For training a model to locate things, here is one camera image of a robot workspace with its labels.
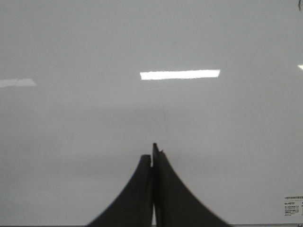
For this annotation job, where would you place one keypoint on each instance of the white whiteboard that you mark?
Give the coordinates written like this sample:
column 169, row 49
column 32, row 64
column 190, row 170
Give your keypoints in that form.
column 87, row 87

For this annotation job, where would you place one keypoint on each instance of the white product label sticker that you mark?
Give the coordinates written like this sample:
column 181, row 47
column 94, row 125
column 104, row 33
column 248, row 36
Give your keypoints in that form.
column 293, row 205

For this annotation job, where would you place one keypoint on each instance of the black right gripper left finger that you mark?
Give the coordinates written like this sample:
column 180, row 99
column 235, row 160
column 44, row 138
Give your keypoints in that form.
column 133, row 207

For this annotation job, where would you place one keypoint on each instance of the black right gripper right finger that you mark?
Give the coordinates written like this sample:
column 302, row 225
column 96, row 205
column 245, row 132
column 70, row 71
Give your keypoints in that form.
column 175, row 205

